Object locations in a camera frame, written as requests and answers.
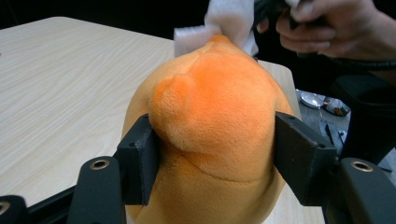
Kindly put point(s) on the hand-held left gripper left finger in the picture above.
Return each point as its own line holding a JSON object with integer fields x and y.
{"x": 137, "y": 161}

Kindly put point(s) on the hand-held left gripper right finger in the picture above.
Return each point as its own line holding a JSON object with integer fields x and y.
{"x": 302, "y": 155}

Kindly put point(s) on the white wet wipe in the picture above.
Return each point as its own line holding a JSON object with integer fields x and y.
{"x": 230, "y": 15}

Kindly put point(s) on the orange plush toy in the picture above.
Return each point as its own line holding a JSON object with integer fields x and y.
{"x": 218, "y": 109}

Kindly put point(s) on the shiny silver round object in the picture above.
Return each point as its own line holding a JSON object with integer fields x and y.
{"x": 311, "y": 99}

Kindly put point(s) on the small colourful container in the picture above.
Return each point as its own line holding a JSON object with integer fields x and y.
{"x": 337, "y": 107}

